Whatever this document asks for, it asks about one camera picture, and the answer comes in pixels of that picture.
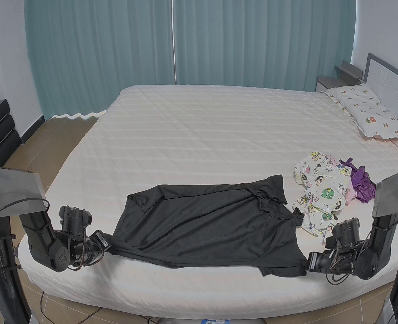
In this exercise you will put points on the white printed pyjama top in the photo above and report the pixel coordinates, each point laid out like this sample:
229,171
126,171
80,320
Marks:
320,187

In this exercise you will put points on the bed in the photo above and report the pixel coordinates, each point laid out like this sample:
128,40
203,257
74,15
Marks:
202,130

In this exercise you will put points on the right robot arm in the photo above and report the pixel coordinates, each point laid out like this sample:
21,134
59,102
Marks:
381,241

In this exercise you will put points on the purple garment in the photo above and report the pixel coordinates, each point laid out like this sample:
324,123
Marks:
364,187

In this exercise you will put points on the blue-green curtain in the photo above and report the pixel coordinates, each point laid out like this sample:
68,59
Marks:
263,29
101,46

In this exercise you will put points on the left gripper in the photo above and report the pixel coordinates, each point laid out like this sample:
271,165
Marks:
96,250

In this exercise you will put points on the grey bedside table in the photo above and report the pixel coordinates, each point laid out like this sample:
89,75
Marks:
333,79

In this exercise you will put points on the black T-shirt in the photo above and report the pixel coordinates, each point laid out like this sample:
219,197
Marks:
202,228

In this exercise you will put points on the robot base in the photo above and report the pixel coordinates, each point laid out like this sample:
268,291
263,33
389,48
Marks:
212,322

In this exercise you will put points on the white printed pillow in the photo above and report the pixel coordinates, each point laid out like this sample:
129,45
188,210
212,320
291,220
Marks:
367,113

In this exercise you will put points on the pink garment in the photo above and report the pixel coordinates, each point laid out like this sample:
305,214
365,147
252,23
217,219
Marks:
350,194

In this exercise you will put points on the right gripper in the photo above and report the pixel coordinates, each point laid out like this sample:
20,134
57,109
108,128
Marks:
323,263

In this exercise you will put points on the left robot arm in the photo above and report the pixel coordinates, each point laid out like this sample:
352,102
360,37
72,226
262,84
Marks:
40,238

